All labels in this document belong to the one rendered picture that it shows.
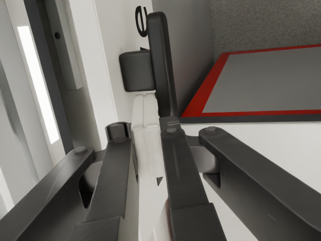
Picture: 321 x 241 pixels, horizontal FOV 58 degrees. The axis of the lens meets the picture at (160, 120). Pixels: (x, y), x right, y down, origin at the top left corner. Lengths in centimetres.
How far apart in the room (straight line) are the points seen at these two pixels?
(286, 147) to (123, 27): 24
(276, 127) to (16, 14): 29
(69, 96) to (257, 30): 86
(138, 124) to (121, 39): 8
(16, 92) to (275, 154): 29
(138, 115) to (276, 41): 97
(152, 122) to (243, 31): 96
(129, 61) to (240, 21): 91
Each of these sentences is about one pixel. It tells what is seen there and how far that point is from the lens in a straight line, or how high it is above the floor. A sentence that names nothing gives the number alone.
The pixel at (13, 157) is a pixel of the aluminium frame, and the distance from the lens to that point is 19.
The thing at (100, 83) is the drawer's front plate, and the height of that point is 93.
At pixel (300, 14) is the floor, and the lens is 111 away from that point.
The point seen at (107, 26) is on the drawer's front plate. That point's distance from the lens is 20.
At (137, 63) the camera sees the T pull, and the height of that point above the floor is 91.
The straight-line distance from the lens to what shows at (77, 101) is 33.
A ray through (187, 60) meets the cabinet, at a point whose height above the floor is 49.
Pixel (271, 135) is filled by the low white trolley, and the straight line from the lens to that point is 37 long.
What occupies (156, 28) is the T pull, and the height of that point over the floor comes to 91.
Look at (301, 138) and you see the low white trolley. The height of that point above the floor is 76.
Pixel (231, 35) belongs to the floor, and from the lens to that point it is 110.
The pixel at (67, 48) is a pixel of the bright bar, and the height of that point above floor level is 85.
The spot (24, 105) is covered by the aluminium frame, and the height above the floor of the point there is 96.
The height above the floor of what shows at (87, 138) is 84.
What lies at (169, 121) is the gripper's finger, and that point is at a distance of 17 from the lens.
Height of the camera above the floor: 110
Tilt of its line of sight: 62 degrees down
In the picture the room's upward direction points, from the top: 141 degrees counter-clockwise
